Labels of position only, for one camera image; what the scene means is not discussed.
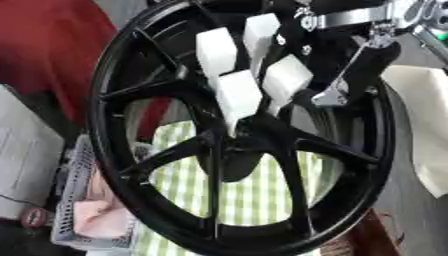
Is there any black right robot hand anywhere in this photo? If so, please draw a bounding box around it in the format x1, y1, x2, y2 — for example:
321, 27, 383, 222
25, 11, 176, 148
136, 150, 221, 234
276, 21, 405, 109

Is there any black spoked wheel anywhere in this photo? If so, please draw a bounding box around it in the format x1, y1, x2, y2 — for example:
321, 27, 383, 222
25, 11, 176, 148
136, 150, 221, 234
84, 0, 399, 256

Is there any white cloth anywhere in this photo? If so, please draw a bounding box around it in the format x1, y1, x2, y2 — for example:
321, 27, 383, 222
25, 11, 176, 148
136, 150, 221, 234
379, 64, 448, 200

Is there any pink cloth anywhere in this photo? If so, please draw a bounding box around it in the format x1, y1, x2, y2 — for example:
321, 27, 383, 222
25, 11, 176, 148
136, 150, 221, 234
71, 172, 137, 240

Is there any red fabric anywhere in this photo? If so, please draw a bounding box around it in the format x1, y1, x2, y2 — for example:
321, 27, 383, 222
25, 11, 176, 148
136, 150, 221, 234
0, 0, 121, 129

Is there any grey perforated basket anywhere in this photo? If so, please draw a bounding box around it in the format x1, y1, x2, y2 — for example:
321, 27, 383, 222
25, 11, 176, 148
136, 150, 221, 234
49, 134, 140, 251

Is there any white box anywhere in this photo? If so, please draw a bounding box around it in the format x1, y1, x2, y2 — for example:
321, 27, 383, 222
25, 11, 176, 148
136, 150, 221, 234
0, 84, 67, 220

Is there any round red object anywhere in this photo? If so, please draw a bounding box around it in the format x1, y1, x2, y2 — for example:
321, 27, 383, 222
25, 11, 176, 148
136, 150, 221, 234
19, 206, 53, 230

